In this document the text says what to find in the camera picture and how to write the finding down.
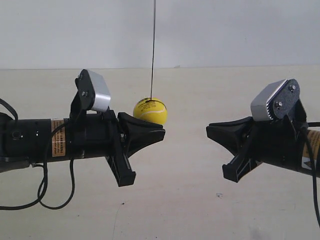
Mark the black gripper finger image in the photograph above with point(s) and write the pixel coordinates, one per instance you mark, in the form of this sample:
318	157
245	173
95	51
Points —
231	135
121	169
138	134
240	165

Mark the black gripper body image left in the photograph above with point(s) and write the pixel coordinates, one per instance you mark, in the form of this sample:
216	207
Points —
96	135

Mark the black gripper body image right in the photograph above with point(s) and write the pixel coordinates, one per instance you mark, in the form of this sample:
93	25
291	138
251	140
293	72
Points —
281	144

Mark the yellow tennis ball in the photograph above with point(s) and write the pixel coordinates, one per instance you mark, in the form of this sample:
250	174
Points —
152	110

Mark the black cable image right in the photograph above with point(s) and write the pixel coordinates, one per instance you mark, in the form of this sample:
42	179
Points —
312	175

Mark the black cable image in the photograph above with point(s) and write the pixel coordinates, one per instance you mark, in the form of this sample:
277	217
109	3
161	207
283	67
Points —
53	192
312	175

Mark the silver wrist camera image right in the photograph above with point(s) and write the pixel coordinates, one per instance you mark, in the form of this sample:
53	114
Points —
275	101

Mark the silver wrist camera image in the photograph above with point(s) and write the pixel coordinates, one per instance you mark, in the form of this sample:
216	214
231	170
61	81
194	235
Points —
93	91
275	101

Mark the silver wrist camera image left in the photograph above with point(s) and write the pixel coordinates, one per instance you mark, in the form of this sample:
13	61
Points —
93	91

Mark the black cable image left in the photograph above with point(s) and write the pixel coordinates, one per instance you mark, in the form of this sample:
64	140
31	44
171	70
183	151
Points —
53	192

